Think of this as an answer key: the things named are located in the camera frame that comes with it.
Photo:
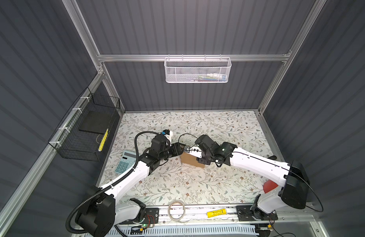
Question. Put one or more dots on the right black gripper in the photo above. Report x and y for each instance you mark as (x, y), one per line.
(198, 147)

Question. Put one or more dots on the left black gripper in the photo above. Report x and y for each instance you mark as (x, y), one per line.
(176, 149)

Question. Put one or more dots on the brown cardboard box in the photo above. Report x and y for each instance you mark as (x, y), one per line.
(191, 160)

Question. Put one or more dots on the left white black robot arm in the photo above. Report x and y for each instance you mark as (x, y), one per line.
(101, 210)

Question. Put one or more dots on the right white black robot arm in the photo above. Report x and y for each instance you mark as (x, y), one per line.
(291, 178)

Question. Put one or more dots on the floral table mat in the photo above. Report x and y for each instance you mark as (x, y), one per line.
(193, 185)

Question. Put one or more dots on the teal calculator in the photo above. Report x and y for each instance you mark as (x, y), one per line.
(127, 161)

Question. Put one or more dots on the yellow label tag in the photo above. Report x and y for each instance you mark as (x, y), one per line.
(216, 213)

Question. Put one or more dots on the clear tape roll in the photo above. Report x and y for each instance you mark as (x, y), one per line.
(176, 210)

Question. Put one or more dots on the red pencil cup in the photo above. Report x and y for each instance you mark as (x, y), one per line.
(269, 185)

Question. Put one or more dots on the markers in white basket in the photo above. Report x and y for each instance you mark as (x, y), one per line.
(214, 77)

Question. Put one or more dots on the white vented strip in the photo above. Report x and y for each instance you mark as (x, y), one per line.
(193, 230)

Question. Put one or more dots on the black flat pad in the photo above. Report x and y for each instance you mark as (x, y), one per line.
(95, 122)

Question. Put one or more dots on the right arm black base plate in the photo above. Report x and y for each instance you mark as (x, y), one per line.
(248, 213)

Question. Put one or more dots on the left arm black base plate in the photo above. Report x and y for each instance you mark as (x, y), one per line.
(151, 217)

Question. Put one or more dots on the white wire mesh basket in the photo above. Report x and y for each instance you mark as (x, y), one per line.
(180, 70)

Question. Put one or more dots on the black wire basket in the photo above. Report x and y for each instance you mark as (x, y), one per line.
(70, 143)

